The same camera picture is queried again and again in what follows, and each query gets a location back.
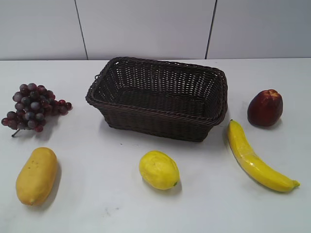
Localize red apple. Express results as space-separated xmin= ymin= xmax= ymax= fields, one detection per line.
xmin=247 ymin=89 xmax=283 ymax=127

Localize dark brown wicker basket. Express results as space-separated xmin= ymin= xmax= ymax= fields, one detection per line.
xmin=86 ymin=57 xmax=228 ymax=142

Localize yellow lemon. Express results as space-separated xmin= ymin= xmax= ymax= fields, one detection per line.
xmin=139 ymin=150 xmax=180 ymax=190

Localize yellow banana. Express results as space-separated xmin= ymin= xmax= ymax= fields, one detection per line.
xmin=227 ymin=120 xmax=300 ymax=193

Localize purple grape bunch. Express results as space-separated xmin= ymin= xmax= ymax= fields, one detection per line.
xmin=1 ymin=83 xmax=73 ymax=137

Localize yellow mango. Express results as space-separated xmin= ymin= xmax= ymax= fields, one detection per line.
xmin=16 ymin=147 xmax=58 ymax=206

